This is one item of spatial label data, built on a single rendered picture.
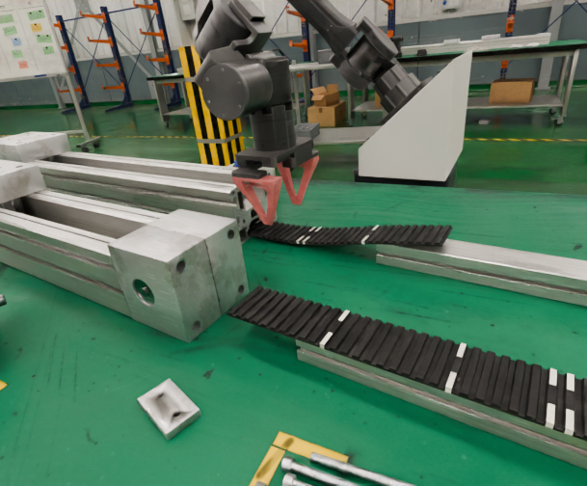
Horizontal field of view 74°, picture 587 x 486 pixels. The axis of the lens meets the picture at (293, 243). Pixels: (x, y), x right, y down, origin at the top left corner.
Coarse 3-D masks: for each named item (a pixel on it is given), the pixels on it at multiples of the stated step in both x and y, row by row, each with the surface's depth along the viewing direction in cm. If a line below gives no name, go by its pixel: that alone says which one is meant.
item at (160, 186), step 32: (64, 160) 88; (96, 160) 81; (128, 160) 76; (160, 160) 74; (64, 192) 80; (96, 192) 73; (128, 192) 67; (160, 192) 64; (192, 192) 58; (224, 192) 55; (256, 192) 61
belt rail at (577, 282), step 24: (456, 240) 47; (408, 264) 47; (432, 264) 46; (456, 264) 44; (480, 264) 42; (504, 264) 41; (528, 264) 41; (552, 264) 40; (576, 264) 40; (504, 288) 42; (528, 288) 41; (552, 288) 40; (576, 288) 38
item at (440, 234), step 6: (438, 228) 47; (444, 228) 46; (450, 228) 47; (432, 234) 45; (438, 234) 46; (444, 234) 45; (426, 240) 45; (432, 240) 44; (438, 240) 44; (444, 240) 44; (438, 246) 43
